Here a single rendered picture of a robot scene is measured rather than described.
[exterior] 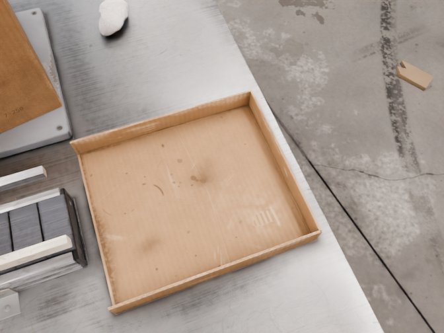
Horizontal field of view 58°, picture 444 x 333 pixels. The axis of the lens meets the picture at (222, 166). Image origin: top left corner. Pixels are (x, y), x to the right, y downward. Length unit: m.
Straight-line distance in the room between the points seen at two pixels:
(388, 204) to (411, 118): 0.43
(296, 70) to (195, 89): 1.19
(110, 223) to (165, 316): 0.16
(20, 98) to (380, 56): 1.67
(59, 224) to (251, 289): 0.28
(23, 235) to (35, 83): 0.22
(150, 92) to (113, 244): 0.28
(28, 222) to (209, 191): 0.26
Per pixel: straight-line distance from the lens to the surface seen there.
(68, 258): 0.57
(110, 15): 0.82
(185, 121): 0.67
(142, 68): 0.76
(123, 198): 0.62
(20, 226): 0.60
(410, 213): 1.67
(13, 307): 0.63
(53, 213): 0.59
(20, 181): 0.53
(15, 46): 0.61
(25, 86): 0.66
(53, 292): 0.62
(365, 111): 1.83
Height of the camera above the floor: 1.40
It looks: 63 degrees down
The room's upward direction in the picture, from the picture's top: 3 degrees clockwise
